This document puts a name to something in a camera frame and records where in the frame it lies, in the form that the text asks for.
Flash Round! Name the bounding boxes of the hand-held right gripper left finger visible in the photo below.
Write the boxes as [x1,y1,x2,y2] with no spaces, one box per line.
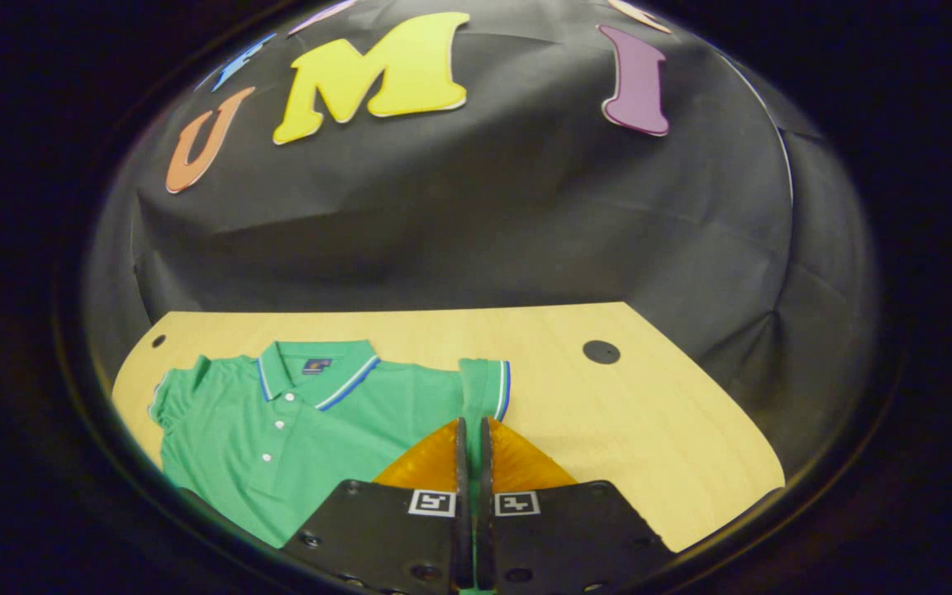
[282,417,474,595]

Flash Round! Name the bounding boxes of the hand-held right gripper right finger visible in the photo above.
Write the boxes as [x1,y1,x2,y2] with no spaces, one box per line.
[476,417,675,595]

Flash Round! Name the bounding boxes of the green T-shirt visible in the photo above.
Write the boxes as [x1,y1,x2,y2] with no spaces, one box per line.
[148,339,512,595]

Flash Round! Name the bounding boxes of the black backdrop cloth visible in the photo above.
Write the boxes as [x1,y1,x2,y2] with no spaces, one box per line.
[83,0,882,480]

